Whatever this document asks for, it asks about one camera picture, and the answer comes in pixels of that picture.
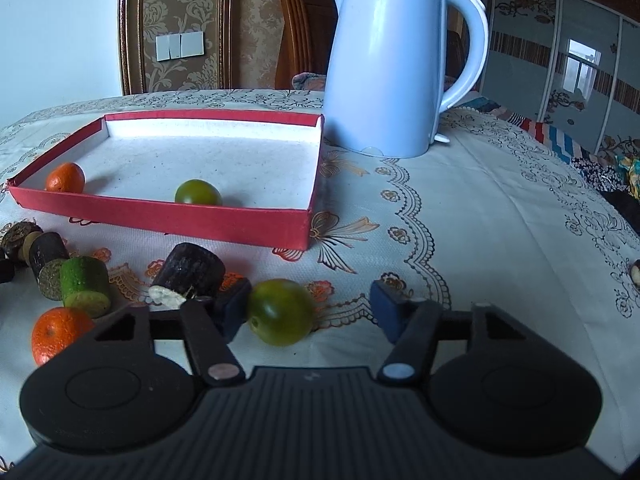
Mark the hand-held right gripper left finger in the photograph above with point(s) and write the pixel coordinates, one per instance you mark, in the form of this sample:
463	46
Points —
232	310

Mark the brown knotty sugarcane piece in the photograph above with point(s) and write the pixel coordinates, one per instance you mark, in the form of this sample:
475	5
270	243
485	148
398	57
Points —
17	237

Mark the green mandarin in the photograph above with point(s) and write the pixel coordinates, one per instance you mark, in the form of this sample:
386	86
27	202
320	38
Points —
280	312
197	192

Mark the small brown round object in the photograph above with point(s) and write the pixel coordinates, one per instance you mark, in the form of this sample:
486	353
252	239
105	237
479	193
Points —
635	272

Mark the light blue electric kettle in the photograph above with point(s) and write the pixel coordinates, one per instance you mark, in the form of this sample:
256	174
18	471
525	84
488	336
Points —
385	70

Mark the wooden wall panel frame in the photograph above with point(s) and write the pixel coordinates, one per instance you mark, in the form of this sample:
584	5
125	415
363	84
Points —
129	35

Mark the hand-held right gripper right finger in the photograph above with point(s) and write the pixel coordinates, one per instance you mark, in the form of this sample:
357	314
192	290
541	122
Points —
387	310

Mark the printed pillow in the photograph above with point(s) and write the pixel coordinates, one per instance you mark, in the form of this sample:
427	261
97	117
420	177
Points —
307	81

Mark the green sugarcane piece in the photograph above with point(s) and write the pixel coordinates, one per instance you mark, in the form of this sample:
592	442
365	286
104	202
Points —
82	280

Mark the white embroidered tablecloth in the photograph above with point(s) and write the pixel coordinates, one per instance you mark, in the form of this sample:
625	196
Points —
500	200

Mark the white wall light switch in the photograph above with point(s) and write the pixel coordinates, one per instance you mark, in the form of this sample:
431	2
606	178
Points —
180	46

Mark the wooden headboard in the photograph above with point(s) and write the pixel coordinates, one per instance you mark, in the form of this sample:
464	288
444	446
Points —
305	35

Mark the dark sugarcane piece pale end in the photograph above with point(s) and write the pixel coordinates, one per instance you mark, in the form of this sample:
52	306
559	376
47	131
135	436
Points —
192	267

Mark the orange mandarin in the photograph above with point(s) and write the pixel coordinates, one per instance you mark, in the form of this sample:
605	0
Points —
55	335
65	177

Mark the colourful patterned blanket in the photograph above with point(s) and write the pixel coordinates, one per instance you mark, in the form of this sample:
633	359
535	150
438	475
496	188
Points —
555	140

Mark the shallow red cardboard box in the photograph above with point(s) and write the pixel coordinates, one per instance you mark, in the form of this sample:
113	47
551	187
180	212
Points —
200	150

